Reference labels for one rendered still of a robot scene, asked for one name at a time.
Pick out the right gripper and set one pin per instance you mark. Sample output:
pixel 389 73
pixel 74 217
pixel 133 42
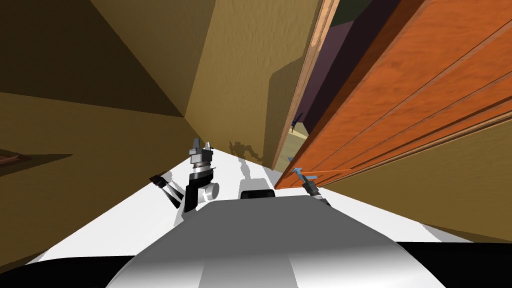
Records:
pixel 308 184

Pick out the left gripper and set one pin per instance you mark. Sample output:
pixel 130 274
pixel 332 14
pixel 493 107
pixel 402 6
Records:
pixel 201 156

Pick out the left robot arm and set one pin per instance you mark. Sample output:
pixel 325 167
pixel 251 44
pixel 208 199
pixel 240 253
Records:
pixel 192 196

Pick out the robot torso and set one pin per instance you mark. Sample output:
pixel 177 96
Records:
pixel 256 244

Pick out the orange wooden door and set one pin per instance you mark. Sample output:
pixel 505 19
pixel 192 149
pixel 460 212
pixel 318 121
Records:
pixel 400 88

